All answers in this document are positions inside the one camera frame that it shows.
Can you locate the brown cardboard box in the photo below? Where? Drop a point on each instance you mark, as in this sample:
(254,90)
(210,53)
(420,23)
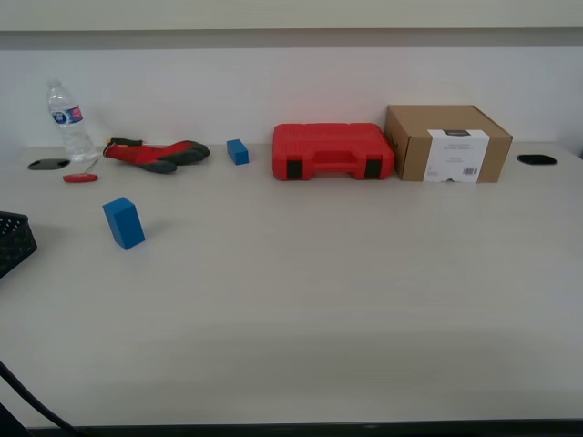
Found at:
(414,136)

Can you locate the black woven basket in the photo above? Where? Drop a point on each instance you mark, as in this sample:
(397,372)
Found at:
(13,241)

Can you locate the red and black work glove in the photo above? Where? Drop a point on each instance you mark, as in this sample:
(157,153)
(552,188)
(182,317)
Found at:
(150,155)

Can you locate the small blue block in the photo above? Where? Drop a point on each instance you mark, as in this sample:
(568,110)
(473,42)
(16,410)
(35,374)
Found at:
(238,152)

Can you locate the clear plastic water bottle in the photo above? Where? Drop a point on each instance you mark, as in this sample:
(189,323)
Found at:
(73,136)

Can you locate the black desk grommet hole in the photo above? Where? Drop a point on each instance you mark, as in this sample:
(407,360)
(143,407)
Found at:
(537,159)
(48,164)

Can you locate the red plastic tool case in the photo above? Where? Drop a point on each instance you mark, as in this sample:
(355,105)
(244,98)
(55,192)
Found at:
(328,145)

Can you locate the large blue block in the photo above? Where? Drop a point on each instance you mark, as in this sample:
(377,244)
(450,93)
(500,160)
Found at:
(125,225)

